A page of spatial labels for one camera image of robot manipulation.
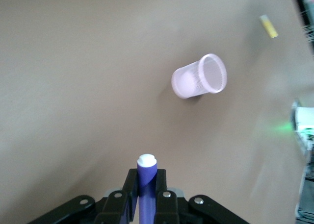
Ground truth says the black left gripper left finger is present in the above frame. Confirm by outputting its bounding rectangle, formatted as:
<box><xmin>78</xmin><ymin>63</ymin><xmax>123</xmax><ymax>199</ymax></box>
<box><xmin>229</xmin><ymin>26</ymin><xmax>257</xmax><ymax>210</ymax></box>
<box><xmin>26</xmin><ymin>168</ymin><xmax>139</xmax><ymax>224</ymax></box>

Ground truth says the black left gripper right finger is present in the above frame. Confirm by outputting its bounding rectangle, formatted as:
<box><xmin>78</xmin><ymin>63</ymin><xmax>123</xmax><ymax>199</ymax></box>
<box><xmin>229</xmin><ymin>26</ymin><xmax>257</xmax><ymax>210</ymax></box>
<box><xmin>153</xmin><ymin>168</ymin><xmax>249</xmax><ymax>224</ymax></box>

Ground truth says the purple pen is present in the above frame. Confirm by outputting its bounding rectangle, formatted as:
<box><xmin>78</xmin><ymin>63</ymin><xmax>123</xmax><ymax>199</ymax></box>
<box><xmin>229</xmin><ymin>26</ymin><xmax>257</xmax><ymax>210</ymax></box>
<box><xmin>136</xmin><ymin>153</ymin><xmax>158</xmax><ymax>224</ymax></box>

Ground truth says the pink translucent pen holder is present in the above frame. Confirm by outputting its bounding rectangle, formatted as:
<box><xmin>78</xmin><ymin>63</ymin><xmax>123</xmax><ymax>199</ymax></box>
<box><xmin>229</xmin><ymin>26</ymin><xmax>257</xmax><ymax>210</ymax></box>
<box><xmin>170</xmin><ymin>53</ymin><xmax>228</xmax><ymax>100</ymax></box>

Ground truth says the yellow pen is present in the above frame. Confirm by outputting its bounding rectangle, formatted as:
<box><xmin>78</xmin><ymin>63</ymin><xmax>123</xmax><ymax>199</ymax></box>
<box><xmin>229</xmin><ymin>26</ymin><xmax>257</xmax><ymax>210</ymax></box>
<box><xmin>259</xmin><ymin>14</ymin><xmax>279</xmax><ymax>39</ymax></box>

